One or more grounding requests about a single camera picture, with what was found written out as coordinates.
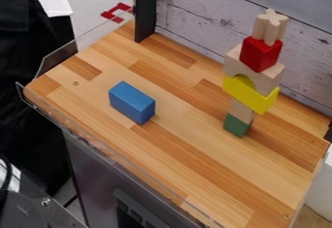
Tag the blue rectangular block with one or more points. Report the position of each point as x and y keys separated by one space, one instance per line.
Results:
x=132 y=102

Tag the green block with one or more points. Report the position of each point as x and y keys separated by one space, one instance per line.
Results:
x=235 y=126

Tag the small beige wooden block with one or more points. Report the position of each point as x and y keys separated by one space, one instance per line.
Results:
x=240 y=110

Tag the yellow block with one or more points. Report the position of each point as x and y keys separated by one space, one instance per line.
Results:
x=250 y=98

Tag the red cube block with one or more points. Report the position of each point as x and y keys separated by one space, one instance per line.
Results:
x=258 y=56

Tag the beige wooden arch block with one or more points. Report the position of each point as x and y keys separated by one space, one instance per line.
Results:
x=270 y=78

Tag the beige wooden plus block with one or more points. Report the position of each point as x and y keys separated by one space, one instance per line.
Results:
x=270 y=26

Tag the grey metal cabinet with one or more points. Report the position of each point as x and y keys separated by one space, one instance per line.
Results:
x=96 y=186

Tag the black upright post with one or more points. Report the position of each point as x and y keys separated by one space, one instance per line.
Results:
x=145 y=10

